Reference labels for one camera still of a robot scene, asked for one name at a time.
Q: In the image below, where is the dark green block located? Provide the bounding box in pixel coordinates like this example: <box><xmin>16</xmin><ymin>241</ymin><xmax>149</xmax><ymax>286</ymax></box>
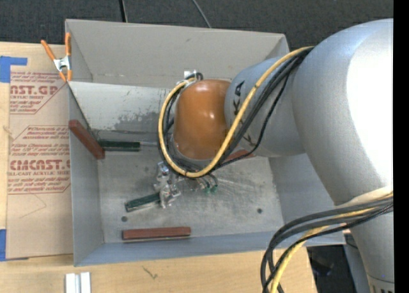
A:
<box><xmin>96</xmin><ymin>139</ymin><xmax>142</xmax><ymax>153</ymax></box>
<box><xmin>124</xmin><ymin>191</ymin><xmax>161</xmax><ymax>213</ymax></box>

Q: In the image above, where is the red-brown flat block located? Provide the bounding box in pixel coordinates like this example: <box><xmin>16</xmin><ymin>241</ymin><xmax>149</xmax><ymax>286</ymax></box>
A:
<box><xmin>121</xmin><ymin>226</ymin><xmax>192</xmax><ymax>242</ymax></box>
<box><xmin>222</xmin><ymin>148</ymin><xmax>256</xmax><ymax>164</ymax></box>
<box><xmin>68</xmin><ymin>119</ymin><xmax>106</xmax><ymax>161</ymax></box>

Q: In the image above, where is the grey metal bin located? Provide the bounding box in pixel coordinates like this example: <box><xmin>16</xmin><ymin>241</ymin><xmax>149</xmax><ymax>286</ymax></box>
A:
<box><xmin>65</xmin><ymin>19</ymin><xmax>346</xmax><ymax>267</ymax></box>

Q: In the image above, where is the brown cardboard board, red print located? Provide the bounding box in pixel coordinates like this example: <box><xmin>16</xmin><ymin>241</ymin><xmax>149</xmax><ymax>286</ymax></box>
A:
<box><xmin>0</xmin><ymin>41</ymin><xmax>75</xmax><ymax>261</ymax></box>

